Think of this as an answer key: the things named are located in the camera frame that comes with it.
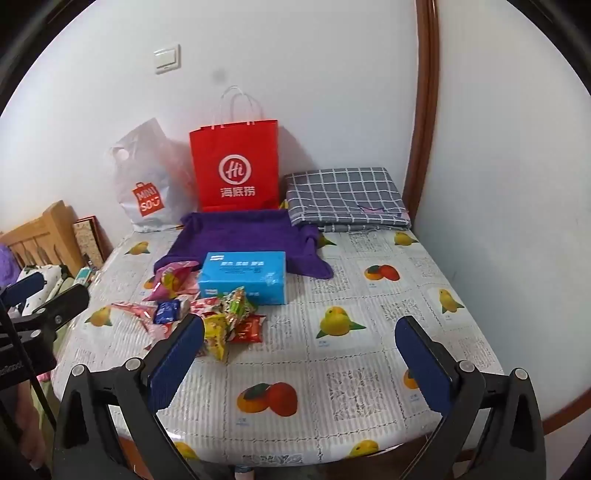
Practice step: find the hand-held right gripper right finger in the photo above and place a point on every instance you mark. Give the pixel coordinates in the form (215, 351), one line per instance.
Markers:
(425, 364)

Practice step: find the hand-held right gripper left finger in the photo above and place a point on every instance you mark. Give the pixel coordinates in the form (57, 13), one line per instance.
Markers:
(178, 355)

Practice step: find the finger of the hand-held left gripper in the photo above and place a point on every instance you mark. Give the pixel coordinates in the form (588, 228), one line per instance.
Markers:
(25, 285)
(64, 304)

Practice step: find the yellow snack packet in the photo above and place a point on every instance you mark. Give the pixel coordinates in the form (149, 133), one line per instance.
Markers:
(216, 334)

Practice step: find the blue snack packet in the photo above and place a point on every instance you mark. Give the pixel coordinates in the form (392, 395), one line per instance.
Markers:
(167, 313)

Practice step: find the white strawberry snack packet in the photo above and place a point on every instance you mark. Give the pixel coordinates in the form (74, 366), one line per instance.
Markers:
(203, 305)

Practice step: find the long red snack packet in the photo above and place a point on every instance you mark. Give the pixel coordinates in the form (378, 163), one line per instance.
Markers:
(134, 311)

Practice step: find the pink triangular snack packet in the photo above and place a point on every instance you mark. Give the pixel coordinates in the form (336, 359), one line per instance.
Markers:
(173, 277)

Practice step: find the green snack packet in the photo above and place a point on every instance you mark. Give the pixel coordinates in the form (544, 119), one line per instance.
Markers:
(236, 302)

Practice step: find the purple towel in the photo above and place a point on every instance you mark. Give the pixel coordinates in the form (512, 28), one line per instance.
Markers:
(249, 233)

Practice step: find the person's left hand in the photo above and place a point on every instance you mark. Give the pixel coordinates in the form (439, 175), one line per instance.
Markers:
(23, 415)

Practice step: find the white dotted pillow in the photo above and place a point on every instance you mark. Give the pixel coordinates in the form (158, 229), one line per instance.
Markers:
(44, 284)

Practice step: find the teal small packet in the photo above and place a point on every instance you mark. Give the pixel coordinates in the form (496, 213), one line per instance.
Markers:
(84, 276)

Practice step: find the wooden headboard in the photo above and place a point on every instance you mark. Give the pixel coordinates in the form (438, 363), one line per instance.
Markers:
(46, 230)

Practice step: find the patterned flat box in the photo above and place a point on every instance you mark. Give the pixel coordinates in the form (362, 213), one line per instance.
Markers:
(90, 240)

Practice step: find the fruit print tablecloth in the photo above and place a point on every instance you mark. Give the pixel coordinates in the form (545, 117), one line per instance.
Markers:
(351, 295)

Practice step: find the blue tissue box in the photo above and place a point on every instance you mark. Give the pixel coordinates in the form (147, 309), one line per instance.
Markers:
(242, 277)

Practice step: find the white plastic shopping bag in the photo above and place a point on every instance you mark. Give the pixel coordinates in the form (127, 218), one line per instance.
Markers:
(143, 166)

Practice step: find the grey checked folded cloth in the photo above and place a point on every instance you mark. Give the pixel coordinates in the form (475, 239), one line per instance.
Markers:
(341, 194)

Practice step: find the red paper bag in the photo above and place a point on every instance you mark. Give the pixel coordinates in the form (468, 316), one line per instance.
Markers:
(240, 152)

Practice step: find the white light switch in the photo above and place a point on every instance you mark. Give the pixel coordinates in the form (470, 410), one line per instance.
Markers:
(167, 59)

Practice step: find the brown wooden door frame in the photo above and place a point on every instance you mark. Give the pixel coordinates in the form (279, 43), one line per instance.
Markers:
(427, 92)

